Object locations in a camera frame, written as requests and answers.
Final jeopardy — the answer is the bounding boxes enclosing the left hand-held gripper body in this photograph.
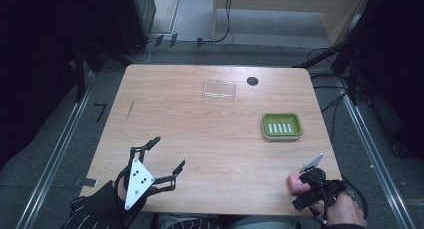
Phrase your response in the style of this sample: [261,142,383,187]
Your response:
[114,157,158,212]

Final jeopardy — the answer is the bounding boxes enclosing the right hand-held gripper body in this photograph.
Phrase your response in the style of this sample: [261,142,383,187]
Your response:
[298,152,348,207]

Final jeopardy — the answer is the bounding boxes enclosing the pink soap bar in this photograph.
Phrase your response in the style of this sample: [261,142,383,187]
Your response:
[287,174,312,195]

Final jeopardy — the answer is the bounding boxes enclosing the green soap dish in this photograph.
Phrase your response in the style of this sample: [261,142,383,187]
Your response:
[260,112,304,143]

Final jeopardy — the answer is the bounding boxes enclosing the person's left hand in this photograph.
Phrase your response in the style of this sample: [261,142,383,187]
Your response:
[113,179,162,207]

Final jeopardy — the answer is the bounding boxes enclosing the person's right hand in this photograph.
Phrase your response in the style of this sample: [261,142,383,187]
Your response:
[309,192,368,228]

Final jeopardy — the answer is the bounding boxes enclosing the grey floor tape piece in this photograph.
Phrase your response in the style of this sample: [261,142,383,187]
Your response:
[73,177,99,188]

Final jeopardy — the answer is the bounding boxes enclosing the black angled floor tape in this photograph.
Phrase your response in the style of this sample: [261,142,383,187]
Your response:
[93,102,108,124]

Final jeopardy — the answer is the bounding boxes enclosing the clear plastic lid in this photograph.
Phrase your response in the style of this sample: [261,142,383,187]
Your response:
[202,78,237,102]

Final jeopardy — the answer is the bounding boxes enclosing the black stand leg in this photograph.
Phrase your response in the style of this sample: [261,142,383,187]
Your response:
[73,42,88,103]

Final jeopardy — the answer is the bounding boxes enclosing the black cabinet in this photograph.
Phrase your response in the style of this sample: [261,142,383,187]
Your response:
[109,0,158,56]

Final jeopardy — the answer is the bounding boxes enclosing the black tripod stand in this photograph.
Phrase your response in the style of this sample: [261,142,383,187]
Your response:
[292,25,371,106]

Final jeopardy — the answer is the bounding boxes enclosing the light wooden shelf unit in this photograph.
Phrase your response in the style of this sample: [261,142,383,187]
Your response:
[212,0,373,47]

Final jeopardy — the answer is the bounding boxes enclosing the metal floor rail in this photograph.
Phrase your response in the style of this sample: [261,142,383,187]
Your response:
[336,77,418,229]
[14,70,96,229]

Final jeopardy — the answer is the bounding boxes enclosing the black floor cable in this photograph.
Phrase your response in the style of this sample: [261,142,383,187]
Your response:
[306,47,354,144]

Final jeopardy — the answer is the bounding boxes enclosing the black hanging cable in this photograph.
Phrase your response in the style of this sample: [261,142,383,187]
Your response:
[199,0,235,45]

